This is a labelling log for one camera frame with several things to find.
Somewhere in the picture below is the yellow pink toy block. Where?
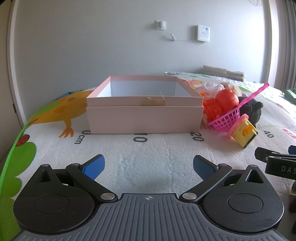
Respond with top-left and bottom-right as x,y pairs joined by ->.
227,114 -> 258,148

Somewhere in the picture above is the black plush toy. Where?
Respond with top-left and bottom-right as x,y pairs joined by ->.
240,99 -> 263,127

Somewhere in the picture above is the pink plastic basket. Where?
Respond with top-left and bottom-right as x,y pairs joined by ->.
207,83 -> 269,132

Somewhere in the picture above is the red plastic bear toy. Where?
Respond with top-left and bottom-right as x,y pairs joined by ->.
203,89 -> 239,121

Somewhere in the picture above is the pink white lace cloth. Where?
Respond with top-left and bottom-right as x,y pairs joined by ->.
195,81 -> 225,95

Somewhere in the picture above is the colourful quilted play mat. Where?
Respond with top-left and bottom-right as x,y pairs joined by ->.
0,71 -> 296,241

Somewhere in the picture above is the green pillow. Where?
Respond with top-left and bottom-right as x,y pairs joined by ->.
282,88 -> 296,105

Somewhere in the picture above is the pink plush bunny doll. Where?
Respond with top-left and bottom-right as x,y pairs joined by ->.
220,82 -> 242,97

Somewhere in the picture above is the grey curtain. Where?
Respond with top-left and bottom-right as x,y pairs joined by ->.
275,1 -> 295,90

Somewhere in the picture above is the pink cardboard storage box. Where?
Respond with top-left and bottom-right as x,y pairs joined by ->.
86,75 -> 204,134

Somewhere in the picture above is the folded beige towel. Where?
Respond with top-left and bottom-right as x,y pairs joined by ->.
203,65 -> 246,82

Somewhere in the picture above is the white wall thermostat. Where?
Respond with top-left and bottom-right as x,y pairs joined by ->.
196,25 -> 210,42

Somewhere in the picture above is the white wall cable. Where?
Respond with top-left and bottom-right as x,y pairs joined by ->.
165,31 -> 198,42

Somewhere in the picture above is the white wall socket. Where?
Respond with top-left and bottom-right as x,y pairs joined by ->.
155,21 -> 167,31

